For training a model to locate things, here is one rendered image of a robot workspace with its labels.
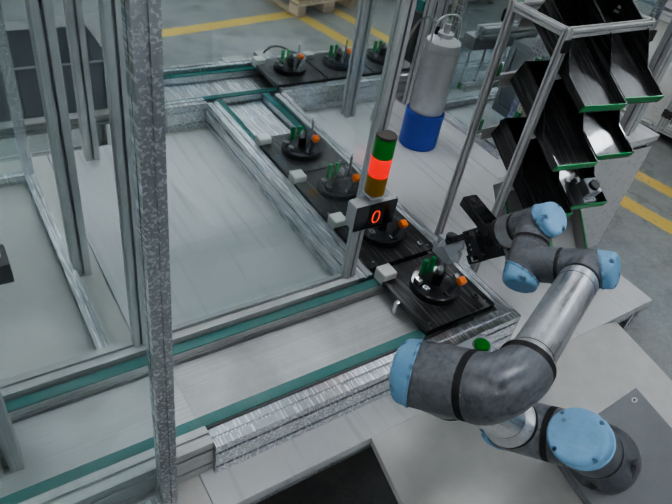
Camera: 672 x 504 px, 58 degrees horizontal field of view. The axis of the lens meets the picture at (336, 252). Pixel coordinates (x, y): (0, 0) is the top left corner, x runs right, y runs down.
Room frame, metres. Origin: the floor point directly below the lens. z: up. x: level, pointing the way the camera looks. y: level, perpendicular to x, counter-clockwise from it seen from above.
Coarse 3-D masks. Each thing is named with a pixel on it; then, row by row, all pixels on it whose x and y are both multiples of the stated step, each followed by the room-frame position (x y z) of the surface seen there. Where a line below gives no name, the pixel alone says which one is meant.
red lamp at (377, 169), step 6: (372, 156) 1.22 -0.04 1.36; (372, 162) 1.22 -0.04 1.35; (378, 162) 1.21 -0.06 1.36; (384, 162) 1.21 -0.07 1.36; (390, 162) 1.22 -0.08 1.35; (372, 168) 1.21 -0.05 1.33; (378, 168) 1.21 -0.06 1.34; (384, 168) 1.21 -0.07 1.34; (372, 174) 1.21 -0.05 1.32; (378, 174) 1.21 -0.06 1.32; (384, 174) 1.21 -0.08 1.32
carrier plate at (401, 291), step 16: (400, 272) 1.30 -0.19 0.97; (384, 288) 1.23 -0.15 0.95; (400, 288) 1.23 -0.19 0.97; (464, 288) 1.28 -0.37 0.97; (400, 304) 1.18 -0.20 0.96; (416, 304) 1.18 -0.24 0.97; (464, 304) 1.22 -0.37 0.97; (480, 304) 1.23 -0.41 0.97; (416, 320) 1.13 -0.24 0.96; (432, 320) 1.13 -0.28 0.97; (448, 320) 1.14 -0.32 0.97
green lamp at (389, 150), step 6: (378, 138) 1.22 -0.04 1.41; (378, 144) 1.21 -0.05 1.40; (384, 144) 1.21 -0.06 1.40; (390, 144) 1.21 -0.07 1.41; (372, 150) 1.23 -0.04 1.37; (378, 150) 1.21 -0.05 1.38; (384, 150) 1.21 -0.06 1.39; (390, 150) 1.21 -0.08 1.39; (378, 156) 1.21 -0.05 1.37; (384, 156) 1.21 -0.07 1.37; (390, 156) 1.21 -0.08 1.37
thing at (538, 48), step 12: (660, 0) 2.67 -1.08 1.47; (456, 12) 2.60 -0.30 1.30; (660, 12) 2.68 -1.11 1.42; (456, 24) 2.58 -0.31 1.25; (540, 48) 2.25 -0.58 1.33; (528, 60) 2.27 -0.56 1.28; (516, 96) 2.26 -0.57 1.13; (516, 108) 2.25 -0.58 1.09; (456, 120) 2.47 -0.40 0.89; (480, 144) 2.33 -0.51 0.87
